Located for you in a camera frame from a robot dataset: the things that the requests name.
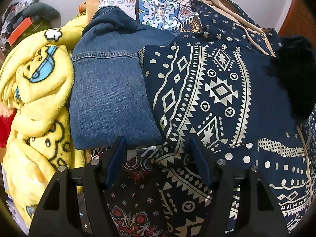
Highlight orange box on clutter pile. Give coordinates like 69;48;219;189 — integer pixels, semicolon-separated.
7;17;33;46

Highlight folded blue denim jeans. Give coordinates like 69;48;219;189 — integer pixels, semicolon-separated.
69;6;174;150

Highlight navy patterned hooded garment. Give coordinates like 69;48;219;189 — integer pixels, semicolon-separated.
139;0;315;236

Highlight colourful patchwork bedspread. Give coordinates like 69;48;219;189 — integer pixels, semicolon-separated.
87;0;193;236

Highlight yellow cartoon fleece blanket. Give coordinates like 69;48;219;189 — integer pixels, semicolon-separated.
1;13;88;226

